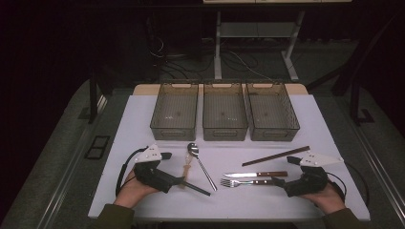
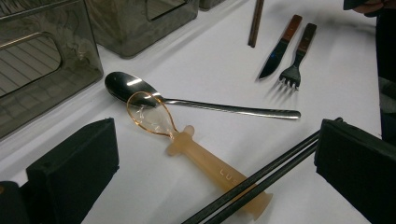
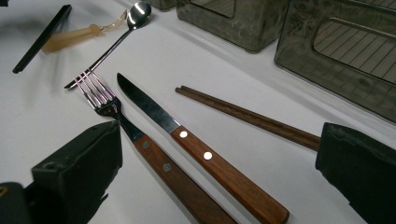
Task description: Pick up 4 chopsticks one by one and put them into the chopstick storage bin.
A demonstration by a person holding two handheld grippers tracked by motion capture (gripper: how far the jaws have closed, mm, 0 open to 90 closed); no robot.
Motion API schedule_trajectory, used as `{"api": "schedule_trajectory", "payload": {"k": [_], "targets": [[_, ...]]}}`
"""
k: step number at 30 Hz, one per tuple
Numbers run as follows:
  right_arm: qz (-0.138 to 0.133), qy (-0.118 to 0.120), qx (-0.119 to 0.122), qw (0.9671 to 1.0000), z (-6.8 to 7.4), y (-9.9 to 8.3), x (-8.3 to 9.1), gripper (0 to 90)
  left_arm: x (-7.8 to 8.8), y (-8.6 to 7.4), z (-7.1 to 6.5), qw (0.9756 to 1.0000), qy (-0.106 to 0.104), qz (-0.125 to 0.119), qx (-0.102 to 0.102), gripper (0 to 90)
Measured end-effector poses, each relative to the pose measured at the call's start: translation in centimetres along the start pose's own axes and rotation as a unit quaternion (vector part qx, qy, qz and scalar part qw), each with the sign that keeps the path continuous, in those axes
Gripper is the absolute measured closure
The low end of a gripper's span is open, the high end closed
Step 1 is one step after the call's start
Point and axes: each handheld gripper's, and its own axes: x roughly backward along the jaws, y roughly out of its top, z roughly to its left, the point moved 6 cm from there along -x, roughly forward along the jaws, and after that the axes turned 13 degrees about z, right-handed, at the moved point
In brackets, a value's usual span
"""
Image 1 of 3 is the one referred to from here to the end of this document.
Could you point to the light wooden spoon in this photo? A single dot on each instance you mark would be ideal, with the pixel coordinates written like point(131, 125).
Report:
point(186, 170)

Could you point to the white table mat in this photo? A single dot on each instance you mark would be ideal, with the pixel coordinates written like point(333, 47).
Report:
point(223, 203)

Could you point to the brown wooden chopstick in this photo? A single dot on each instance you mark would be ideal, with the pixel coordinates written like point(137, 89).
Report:
point(277, 154)
point(275, 157)

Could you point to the aluminium rail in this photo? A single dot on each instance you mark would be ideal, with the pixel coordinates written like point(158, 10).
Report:
point(102, 103)
point(379, 168)

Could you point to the black slanted stand bar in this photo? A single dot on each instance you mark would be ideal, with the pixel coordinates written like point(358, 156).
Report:
point(350, 73)

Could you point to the person's left hand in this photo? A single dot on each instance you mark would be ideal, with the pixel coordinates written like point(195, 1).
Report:
point(133, 191)

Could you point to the metal spoon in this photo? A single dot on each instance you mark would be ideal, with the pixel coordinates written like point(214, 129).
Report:
point(193, 149)

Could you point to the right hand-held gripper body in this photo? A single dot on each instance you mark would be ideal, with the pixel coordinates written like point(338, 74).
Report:
point(310, 181)

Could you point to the translucent brown plastic bin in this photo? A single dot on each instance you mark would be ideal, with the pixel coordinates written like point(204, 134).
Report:
point(272, 111)
point(224, 111)
point(175, 111)

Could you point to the person's right hand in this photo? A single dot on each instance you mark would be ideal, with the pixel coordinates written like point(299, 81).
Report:
point(331, 198)

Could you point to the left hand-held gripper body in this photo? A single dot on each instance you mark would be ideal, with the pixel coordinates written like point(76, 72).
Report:
point(149, 173)

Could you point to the black upright stand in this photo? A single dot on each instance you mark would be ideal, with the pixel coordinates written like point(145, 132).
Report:
point(93, 101)
point(354, 101)

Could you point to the white metal desk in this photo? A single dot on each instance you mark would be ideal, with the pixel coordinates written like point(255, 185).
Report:
point(217, 47)

